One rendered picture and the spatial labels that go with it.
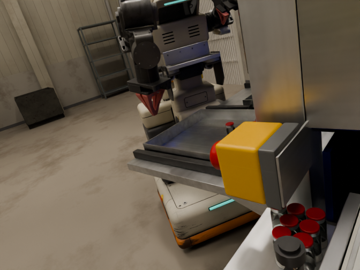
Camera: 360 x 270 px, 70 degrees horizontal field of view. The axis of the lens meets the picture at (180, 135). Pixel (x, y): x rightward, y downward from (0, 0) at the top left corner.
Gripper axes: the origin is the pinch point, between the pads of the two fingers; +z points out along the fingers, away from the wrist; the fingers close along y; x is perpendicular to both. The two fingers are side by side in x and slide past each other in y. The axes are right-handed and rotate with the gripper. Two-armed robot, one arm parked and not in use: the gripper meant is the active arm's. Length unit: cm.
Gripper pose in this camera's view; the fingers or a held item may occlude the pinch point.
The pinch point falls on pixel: (154, 112)
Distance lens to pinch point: 70.5
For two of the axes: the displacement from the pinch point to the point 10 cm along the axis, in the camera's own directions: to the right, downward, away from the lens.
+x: 6.3, -4.5, 6.3
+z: 1.2, 8.6, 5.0
